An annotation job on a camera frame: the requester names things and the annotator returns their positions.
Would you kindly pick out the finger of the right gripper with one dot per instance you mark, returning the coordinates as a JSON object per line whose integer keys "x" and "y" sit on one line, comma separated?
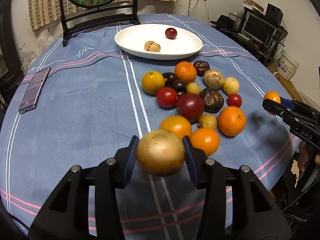
{"x": 278, "y": 109}
{"x": 289, "y": 103}

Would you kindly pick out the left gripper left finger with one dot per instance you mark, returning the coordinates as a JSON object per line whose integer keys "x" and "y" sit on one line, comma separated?
{"x": 64, "y": 215}

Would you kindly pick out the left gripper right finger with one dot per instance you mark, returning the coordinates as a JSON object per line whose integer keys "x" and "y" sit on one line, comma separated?
{"x": 236, "y": 203}

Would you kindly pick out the small orange fruit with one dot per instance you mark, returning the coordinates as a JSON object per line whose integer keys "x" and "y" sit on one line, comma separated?
{"x": 272, "y": 95}

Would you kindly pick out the small red tomato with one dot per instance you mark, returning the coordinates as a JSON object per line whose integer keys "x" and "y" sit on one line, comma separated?
{"x": 234, "y": 100}

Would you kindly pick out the large orange mandarin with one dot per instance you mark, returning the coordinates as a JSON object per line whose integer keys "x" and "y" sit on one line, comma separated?
{"x": 231, "y": 121}

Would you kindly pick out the pale yellow small fruit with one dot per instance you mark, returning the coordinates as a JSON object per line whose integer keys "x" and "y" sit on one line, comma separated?
{"x": 231, "y": 86}

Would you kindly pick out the large dark mangosteen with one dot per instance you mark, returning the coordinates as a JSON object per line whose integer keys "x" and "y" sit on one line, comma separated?
{"x": 213, "y": 100}

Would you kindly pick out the tan brown round fruit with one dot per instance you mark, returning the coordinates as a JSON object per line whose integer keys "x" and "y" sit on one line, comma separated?
{"x": 213, "y": 79}

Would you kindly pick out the small yellow longan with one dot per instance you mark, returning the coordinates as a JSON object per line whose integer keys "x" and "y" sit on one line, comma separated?
{"x": 207, "y": 121}

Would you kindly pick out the orange persimmon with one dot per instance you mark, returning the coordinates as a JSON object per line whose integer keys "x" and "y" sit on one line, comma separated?
{"x": 206, "y": 139}
{"x": 177, "y": 124}

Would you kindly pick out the large red plum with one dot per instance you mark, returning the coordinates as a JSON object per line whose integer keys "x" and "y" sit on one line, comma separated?
{"x": 190, "y": 106}

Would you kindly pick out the small yellow-green fruit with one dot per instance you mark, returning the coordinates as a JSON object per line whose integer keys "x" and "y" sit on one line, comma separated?
{"x": 193, "y": 88}

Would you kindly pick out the dark purple plum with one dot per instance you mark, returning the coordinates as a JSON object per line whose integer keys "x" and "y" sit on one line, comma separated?
{"x": 179, "y": 86}
{"x": 169, "y": 78}

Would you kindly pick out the large tan round fruit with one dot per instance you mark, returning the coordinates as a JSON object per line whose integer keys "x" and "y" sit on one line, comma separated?
{"x": 161, "y": 153}

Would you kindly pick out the yellow orange citrus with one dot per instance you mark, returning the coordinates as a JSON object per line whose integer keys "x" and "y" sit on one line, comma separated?
{"x": 152, "y": 81}

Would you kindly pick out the dark red plum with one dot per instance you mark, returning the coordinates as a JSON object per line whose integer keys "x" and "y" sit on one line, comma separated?
{"x": 171, "y": 33}

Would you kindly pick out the cracked tan walnut fruit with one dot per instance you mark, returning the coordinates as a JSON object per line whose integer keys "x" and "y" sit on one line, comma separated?
{"x": 152, "y": 46}

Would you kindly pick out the person's right hand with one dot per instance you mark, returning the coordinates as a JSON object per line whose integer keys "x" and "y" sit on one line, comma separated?
{"x": 304, "y": 155}

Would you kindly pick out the white plastic bucket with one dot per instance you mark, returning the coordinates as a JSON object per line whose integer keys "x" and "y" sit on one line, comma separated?
{"x": 287, "y": 66}

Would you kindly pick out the computer monitor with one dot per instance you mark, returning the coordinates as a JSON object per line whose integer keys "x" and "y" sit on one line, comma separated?
{"x": 259, "y": 29}

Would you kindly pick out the black speaker box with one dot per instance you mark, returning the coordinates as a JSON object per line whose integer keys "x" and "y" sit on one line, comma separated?
{"x": 274, "y": 13}

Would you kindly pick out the blue striped tablecloth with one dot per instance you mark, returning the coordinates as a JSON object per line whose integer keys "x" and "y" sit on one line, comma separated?
{"x": 92, "y": 103}

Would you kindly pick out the purple smartphone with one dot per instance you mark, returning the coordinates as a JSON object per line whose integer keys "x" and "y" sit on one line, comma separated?
{"x": 32, "y": 94}

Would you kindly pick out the white oval plate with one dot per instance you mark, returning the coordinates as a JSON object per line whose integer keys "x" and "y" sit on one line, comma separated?
{"x": 132, "y": 40}

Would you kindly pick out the round goldfish screen ornament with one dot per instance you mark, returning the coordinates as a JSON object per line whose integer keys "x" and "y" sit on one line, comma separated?
{"x": 80, "y": 15}

